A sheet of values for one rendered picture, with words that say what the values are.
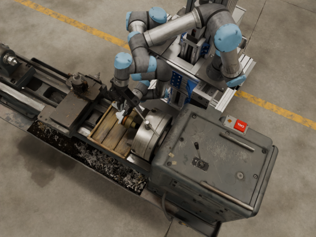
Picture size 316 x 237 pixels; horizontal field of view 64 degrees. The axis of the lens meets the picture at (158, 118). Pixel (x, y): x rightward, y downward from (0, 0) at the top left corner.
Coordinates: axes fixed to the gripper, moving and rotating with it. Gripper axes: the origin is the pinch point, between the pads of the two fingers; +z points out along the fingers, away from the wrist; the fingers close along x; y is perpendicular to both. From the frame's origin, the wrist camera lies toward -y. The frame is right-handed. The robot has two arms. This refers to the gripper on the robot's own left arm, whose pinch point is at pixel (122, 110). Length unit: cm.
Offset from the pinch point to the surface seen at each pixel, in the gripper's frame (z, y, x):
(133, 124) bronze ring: 19.2, -4.4, -8.8
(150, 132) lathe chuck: 8.5, -18.1, -1.8
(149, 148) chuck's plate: 15.3, -21.5, 3.5
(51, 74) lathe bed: 39, 79, -30
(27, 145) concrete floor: 135, 106, -6
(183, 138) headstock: 4.5, -36.1, -6.1
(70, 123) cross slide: 36, 36, 2
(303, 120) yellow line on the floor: 89, -144, -175
